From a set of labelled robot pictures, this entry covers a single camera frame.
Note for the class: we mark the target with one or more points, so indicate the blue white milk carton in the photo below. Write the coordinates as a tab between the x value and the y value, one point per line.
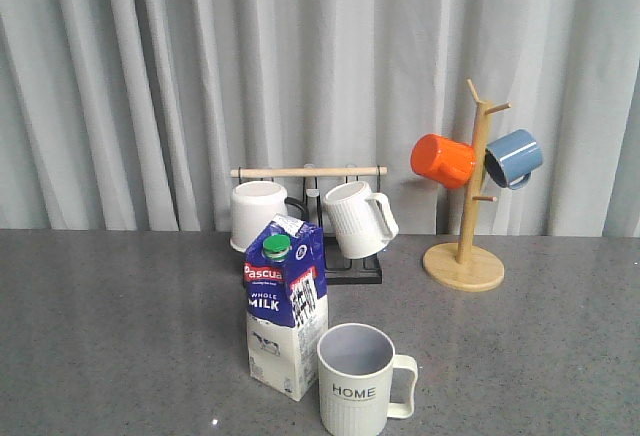
287	304

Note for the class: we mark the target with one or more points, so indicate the cream HOME mug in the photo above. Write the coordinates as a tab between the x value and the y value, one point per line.
356	363

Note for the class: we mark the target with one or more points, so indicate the white ribbed mug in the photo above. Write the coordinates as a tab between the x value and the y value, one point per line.
362	220

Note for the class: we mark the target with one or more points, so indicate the black metal mug rack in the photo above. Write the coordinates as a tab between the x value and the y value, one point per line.
339	270

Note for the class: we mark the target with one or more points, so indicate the orange mug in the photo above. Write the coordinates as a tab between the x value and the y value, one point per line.
443	160

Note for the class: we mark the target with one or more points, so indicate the wooden mug tree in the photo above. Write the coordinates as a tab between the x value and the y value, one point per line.
462	265

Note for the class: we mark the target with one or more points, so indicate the blue mug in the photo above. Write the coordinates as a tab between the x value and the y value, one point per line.
511	159

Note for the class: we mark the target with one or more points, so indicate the grey curtain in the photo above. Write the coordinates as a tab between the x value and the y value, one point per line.
131	114

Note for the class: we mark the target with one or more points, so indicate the white mug black handle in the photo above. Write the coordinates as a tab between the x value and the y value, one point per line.
253	205

